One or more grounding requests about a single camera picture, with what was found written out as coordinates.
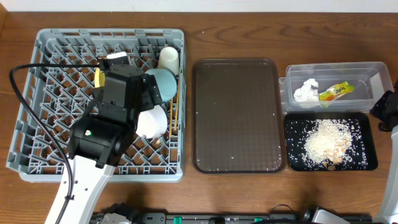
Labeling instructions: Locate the yellow plate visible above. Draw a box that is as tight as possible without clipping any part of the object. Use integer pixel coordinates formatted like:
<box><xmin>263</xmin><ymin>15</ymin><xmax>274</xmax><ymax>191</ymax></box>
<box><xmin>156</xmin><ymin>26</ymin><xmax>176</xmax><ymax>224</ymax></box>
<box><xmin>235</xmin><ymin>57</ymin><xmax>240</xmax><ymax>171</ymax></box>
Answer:
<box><xmin>94</xmin><ymin>68</ymin><xmax>105</xmax><ymax>88</ymax></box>

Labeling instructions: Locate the light blue bowl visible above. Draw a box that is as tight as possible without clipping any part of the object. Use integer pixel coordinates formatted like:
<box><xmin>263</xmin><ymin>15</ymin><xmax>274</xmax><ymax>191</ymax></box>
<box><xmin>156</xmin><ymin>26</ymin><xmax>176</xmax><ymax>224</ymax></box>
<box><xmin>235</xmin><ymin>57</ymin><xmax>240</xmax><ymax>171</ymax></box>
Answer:
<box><xmin>146</xmin><ymin>68</ymin><xmax>177</xmax><ymax>102</ymax></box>

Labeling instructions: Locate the white bowl with food residue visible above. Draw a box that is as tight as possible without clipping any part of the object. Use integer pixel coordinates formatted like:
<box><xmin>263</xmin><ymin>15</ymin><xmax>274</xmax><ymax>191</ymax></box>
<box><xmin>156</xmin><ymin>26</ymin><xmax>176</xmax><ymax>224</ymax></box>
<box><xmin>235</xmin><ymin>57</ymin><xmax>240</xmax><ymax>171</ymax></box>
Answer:
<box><xmin>136</xmin><ymin>105</ymin><xmax>168</xmax><ymax>139</ymax></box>

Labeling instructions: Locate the wooden chopstick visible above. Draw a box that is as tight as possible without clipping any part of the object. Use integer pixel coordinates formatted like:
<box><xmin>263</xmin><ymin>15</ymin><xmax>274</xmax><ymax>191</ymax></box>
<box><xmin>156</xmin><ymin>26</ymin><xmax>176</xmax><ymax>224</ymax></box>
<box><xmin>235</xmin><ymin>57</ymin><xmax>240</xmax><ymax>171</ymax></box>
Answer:
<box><xmin>174</xmin><ymin>68</ymin><xmax>182</xmax><ymax>131</ymax></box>
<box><xmin>169</xmin><ymin>99</ymin><xmax>174</xmax><ymax>139</ymax></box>

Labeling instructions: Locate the white cup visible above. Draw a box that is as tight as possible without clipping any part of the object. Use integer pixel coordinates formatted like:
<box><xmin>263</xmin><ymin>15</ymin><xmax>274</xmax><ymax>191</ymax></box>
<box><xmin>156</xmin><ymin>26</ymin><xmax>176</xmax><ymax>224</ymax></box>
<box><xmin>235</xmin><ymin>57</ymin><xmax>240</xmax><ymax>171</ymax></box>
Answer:
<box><xmin>158</xmin><ymin>47</ymin><xmax>180</xmax><ymax>75</ymax></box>

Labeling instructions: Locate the white tissue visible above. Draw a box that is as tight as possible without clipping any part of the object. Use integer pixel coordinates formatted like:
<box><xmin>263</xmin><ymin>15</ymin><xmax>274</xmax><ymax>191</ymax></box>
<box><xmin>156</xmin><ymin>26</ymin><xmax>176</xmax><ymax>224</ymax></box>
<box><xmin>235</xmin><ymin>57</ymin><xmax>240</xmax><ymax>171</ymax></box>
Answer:
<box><xmin>294</xmin><ymin>78</ymin><xmax>319</xmax><ymax>102</ymax></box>

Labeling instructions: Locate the green yellow snack wrapper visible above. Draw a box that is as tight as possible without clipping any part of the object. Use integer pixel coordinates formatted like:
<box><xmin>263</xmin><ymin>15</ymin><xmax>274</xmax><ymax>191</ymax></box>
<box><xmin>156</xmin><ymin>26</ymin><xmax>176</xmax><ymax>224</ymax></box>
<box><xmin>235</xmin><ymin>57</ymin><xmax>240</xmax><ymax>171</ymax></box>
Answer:
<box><xmin>320</xmin><ymin>82</ymin><xmax>355</xmax><ymax>101</ymax></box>

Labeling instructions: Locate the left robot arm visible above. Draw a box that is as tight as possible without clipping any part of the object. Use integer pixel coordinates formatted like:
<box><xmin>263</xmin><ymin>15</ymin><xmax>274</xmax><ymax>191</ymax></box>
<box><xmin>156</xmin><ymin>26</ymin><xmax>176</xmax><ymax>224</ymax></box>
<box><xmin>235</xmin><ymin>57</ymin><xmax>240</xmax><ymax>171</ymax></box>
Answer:
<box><xmin>46</xmin><ymin>59</ymin><xmax>162</xmax><ymax>223</ymax></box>

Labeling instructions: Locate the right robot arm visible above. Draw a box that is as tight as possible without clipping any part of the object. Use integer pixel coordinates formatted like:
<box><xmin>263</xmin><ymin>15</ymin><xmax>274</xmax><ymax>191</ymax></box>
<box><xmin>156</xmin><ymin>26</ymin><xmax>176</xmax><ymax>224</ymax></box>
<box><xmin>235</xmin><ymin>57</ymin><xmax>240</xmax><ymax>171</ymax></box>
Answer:
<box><xmin>370</xmin><ymin>83</ymin><xmax>397</xmax><ymax>223</ymax></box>

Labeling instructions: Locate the grey plastic dishwasher rack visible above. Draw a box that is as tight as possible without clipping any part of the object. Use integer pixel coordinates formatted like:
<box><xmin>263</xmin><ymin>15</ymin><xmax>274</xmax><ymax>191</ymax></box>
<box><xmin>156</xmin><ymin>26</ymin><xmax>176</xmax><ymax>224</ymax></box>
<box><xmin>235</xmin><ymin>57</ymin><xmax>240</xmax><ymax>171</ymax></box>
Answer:
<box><xmin>6</xmin><ymin>28</ymin><xmax>187</xmax><ymax>182</ymax></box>

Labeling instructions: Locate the dark brown serving tray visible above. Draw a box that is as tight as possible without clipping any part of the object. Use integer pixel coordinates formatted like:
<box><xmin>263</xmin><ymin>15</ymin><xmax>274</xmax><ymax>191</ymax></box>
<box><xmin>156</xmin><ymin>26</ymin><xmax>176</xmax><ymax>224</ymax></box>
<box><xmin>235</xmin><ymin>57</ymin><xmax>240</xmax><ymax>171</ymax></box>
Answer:
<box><xmin>192</xmin><ymin>58</ymin><xmax>285</xmax><ymax>174</ymax></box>

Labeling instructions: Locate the clear plastic bin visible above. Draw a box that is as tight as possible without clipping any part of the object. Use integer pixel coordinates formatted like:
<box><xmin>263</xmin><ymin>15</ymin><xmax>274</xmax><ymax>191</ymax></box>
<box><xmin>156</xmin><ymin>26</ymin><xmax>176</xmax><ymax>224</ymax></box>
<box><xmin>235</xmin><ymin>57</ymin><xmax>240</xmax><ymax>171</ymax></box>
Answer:
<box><xmin>279</xmin><ymin>62</ymin><xmax>393</xmax><ymax>114</ymax></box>

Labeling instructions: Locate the black plastic bin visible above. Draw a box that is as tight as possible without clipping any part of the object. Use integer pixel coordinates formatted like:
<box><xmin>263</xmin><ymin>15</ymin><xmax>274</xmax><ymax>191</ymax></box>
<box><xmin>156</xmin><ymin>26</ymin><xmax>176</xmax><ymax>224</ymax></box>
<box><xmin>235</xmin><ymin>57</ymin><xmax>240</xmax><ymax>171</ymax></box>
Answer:
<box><xmin>284</xmin><ymin>112</ymin><xmax>378</xmax><ymax>170</ymax></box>

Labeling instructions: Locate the pile of rice scraps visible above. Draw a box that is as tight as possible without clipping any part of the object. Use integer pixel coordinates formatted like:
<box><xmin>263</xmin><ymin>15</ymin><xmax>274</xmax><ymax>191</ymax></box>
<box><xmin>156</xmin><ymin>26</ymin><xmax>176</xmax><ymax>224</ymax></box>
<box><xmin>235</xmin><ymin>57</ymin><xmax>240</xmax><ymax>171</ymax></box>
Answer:
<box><xmin>285</xmin><ymin>119</ymin><xmax>369</xmax><ymax>171</ymax></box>

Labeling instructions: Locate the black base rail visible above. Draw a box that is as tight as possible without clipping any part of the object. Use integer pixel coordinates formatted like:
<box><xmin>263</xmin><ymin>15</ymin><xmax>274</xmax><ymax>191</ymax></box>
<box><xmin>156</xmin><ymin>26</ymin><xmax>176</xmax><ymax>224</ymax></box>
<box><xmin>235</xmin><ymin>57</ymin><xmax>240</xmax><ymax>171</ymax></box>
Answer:
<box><xmin>90</xmin><ymin>212</ymin><xmax>374</xmax><ymax>224</ymax></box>

